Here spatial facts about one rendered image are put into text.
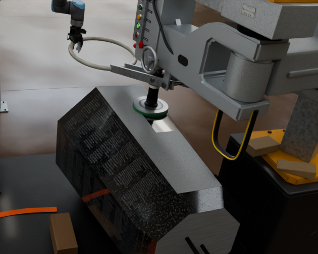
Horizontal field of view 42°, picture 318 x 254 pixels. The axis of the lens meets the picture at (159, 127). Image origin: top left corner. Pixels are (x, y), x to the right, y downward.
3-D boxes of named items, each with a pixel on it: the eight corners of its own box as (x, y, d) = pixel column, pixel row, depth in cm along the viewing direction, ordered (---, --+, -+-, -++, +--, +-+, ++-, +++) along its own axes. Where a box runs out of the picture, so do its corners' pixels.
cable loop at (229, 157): (241, 169, 200) (260, 111, 185) (236, 170, 198) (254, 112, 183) (211, 143, 216) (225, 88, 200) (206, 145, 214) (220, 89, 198)
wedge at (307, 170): (312, 170, 231) (315, 163, 229) (313, 180, 223) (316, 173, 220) (276, 160, 235) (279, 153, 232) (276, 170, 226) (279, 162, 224)
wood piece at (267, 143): (266, 142, 251) (268, 135, 248) (278, 151, 244) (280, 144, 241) (241, 147, 241) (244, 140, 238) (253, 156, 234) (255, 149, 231)
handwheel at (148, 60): (167, 77, 224) (172, 51, 216) (152, 79, 218) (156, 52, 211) (152, 66, 234) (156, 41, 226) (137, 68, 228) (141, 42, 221)
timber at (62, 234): (49, 228, 265) (49, 214, 260) (67, 226, 270) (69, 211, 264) (56, 264, 242) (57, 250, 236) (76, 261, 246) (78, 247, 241)
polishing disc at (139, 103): (142, 116, 242) (143, 114, 241) (127, 99, 257) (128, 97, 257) (174, 113, 252) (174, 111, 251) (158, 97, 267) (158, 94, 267)
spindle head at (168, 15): (199, 83, 230) (218, 2, 208) (167, 88, 218) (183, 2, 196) (163, 59, 255) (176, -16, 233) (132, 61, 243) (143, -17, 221)
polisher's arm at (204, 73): (261, 135, 198) (294, 36, 174) (225, 144, 185) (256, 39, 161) (172, 73, 248) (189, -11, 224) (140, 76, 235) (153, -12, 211)
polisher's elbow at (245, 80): (242, 82, 202) (253, 44, 192) (271, 100, 189) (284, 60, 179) (212, 86, 191) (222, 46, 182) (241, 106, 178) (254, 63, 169)
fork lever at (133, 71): (194, 86, 232) (195, 78, 231) (166, 90, 222) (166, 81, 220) (130, 69, 286) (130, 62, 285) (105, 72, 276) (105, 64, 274)
